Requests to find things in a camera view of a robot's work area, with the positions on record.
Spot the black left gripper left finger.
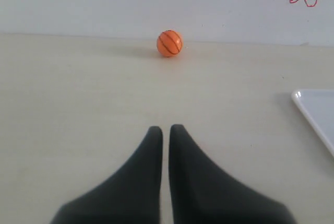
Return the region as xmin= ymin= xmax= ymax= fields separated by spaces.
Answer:
xmin=51 ymin=126 xmax=163 ymax=223

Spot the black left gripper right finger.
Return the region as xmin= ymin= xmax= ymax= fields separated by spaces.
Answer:
xmin=169 ymin=124 xmax=296 ymax=223

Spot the small orange basketball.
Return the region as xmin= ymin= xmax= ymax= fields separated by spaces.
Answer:
xmin=157 ymin=30 xmax=183 ymax=57

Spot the white plastic tray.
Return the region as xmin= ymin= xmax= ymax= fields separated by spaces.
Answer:
xmin=291 ymin=89 xmax=334 ymax=154

